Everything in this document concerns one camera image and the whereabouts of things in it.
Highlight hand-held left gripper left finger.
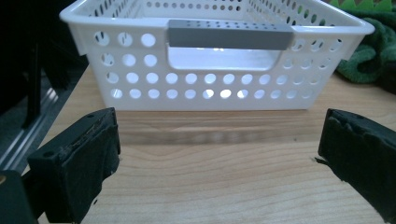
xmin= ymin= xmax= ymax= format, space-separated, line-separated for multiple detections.
xmin=26 ymin=106 xmax=121 ymax=224

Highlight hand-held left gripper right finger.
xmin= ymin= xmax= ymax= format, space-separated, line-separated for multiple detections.
xmin=315 ymin=108 xmax=396 ymax=224

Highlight green plush toy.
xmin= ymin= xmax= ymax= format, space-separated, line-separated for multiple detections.
xmin=323 ymin=0 xmax=396 ymax=95

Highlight white perforated plastic basket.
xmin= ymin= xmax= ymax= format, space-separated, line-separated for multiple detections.
xmin=59 ymin=0 xmax=375 ymax=112

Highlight black metal stand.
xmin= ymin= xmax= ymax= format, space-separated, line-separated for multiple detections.
xmin=21 ymin=40 xmax=43 ymax=129

